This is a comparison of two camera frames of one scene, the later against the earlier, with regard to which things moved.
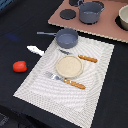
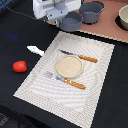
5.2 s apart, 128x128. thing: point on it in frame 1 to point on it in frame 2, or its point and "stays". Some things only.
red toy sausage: x=19 y=66 stays
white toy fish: x=34 y=49 stays
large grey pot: x=89 y=12 stays
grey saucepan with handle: x=65 y=37 to x=71 y=21
